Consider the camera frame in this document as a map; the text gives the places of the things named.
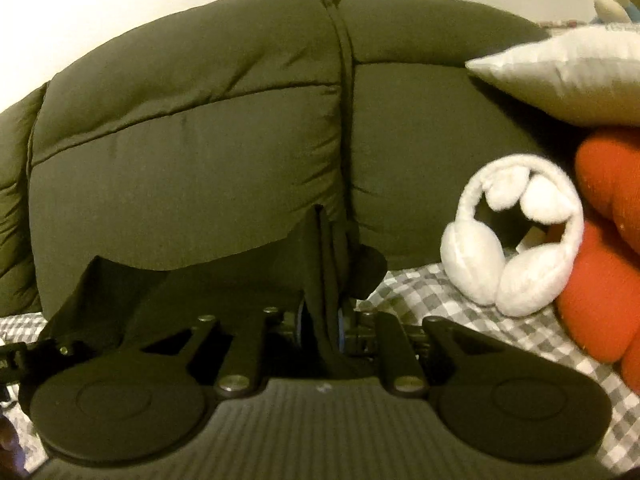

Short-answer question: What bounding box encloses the black garment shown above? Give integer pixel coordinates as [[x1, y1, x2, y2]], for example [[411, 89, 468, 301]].
[[41, 205, 387, 379]]

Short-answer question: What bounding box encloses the person's left hand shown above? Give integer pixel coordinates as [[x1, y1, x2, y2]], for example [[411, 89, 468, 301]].
[[0, 415, 28, 479]]

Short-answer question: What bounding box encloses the grey white checkered quilt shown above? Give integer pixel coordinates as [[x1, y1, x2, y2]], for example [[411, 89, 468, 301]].
[[1, 264, 639, 479]]

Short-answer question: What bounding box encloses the orange flower cushion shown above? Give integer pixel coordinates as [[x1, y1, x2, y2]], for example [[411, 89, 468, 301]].
[[555, 127, 639, 392]]

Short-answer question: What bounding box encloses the dark green sofa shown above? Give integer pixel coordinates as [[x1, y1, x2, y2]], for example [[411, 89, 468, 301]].
[[1, 0, 582, 315]]

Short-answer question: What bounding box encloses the cream white pillow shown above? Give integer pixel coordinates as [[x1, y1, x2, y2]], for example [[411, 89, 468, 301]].
[[465, 24, 639, 127]]

